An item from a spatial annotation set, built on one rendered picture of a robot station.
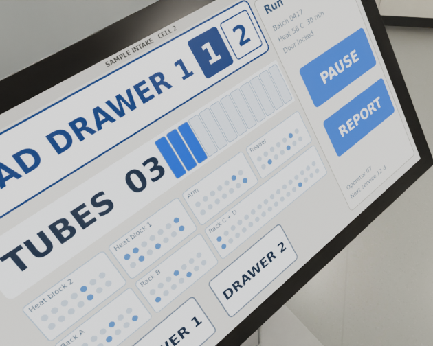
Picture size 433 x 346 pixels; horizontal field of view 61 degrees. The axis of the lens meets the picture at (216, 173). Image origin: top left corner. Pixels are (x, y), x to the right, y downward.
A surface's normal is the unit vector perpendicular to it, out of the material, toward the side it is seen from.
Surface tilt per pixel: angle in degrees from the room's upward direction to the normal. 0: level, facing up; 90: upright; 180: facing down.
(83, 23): 90
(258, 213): 50
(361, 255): 0
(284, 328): 5
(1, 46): 90
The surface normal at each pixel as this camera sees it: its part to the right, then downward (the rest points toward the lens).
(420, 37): -0.10, -0.59
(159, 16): 0.42, 0.07
